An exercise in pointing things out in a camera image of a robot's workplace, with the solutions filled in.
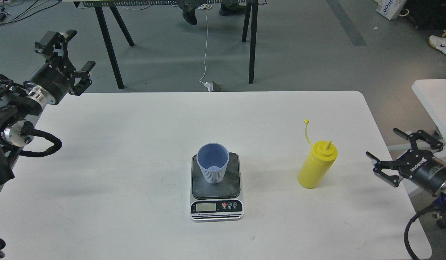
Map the blue plastic cup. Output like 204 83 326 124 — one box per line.
196 143 230 184

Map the white sneaker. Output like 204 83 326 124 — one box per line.
428 35 446 55

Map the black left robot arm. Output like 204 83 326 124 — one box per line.
0 30 95 188

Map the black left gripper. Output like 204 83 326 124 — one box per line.
24 30 96 106

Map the digital kitchen scale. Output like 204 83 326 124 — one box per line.
190 152 244 221

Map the power adapter on floor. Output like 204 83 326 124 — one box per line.
203 81 222 92

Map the white hanging cable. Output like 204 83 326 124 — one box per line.
198 3 213 87

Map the white printed bag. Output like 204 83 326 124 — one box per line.
375 0 409 20

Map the yellow squeeze bottle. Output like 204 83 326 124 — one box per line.
297 120 338 189

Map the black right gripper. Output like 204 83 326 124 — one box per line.
365 128 446 197

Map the black trestle table background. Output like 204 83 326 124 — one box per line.
64 0 269 89

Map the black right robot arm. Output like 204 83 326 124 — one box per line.
366 128 446 260

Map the dark shoe under table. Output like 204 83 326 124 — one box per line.
182 9 198 25

